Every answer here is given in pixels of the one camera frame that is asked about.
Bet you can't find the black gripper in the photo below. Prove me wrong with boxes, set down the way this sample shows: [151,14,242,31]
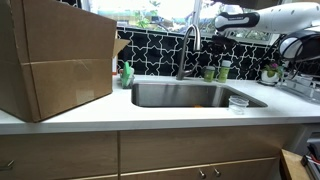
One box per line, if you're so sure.
[211,34,239,56]

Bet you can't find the green label pump soap bottle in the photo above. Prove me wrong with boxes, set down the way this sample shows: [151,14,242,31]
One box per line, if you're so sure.
[203,60,216,83]

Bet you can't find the green cups behind sink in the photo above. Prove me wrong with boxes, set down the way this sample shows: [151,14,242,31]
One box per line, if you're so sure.
[217,59,232,84]

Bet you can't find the brushed steel kitchen faucet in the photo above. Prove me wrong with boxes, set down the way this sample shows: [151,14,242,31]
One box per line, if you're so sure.
[175,23,202,81]

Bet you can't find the potted plant in white pot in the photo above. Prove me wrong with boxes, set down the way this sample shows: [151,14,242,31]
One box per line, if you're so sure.
[260,61,285,85]

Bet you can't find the stainless steel sink basin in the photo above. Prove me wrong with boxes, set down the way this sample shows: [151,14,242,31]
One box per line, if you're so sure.
[130,82,269,109]

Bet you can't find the kitchen window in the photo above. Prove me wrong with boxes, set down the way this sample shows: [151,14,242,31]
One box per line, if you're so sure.
[81,0,288,43]

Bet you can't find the metal dish rack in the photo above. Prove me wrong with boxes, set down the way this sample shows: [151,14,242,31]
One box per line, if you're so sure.
[275,56,320,105]

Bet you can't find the green sponge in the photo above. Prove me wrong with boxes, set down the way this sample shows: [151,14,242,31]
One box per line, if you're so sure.
[120,61,132,88]

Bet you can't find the sink sponge holder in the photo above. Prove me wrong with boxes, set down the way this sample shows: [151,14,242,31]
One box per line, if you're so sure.
[121,74,136,90]

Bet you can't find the wooden kitchen cabinet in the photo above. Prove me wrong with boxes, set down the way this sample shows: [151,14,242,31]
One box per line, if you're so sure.
[0,123,303,180]

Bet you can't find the wooden robot platform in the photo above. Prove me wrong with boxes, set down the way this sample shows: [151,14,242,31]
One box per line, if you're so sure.
[279,148,312,180]

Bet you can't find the brown cardboard box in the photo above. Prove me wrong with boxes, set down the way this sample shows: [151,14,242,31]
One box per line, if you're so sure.
[0,0,131,124]

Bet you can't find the aluminium base frame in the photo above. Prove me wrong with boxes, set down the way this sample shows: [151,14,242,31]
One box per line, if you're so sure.
[300,132,320,180]

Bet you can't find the metal drawer handle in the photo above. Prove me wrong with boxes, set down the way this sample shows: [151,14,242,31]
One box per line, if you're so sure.
[0,159,16,173]

